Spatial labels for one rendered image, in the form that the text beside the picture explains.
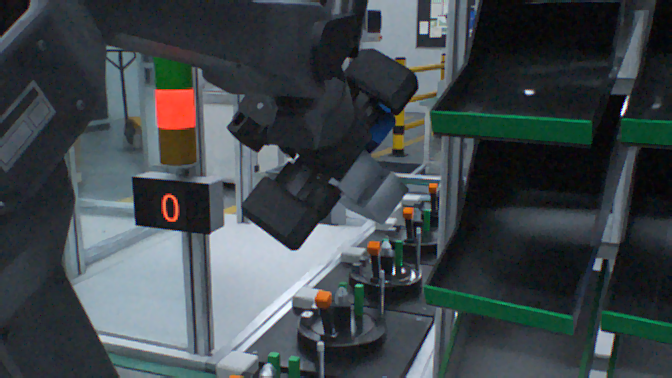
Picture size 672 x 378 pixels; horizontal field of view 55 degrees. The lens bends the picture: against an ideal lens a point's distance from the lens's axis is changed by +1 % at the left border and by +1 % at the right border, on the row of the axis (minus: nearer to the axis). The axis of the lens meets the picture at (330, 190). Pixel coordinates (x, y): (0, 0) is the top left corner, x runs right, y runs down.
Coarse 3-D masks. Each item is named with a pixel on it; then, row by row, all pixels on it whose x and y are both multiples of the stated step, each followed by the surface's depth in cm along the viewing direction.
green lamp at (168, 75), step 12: (156, 60) 84; (168, 60) 84; (156, 72) 85; (168, 72) 84; (180, 72) 84; (192, 72) 86; (156, 84) 85; (168, 84) 84; (180, 84) 85; (192, 84) 86
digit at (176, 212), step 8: (160, 184) 88; (168, 184) 87; (160, 192) 88; (168, 192) 88; (176, 192) 87; (160, 200) 89; (168, 200) 88; (176, 200) 88; (184, 200) 87; (160, 208) 89; (168, 208) 88; (176, 208) 88; (184, 208) 87; (160, 216) 89; (168, 216) 89; (176, 216) 88; (184, 216) 88; (160, 224) 89; (168, 224) 89; (176, 224) 88; (184, 224) 88
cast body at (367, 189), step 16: (368, 160) 59; (352, 176) 59; (368, 176) 60; (384, 176) 60; (336, 192) 61; (352, 192) 59; (368, 192) 60; (384, 192) 60; (400, 192) 60; (352, 208) 63; (368, 208) 59; (384, 208) 60
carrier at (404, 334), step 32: (288, 320) 107; (320, 320) 103; (352, 320) 103; (384, 320) 107; (416, 320) 107; (256, 352) 96; (288, 352) 97; (352, 352) 95; (384, 352) 97; (416, 352) 98
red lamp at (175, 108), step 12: (156, 96) 86; (168, 96) 85; (180, 96) 85; (192, 96) 87; (168, 108) 85; (180, 108) 85; (192, 108) 87; (168, 120) 85; (180, 120) 86; (192, 120) 87
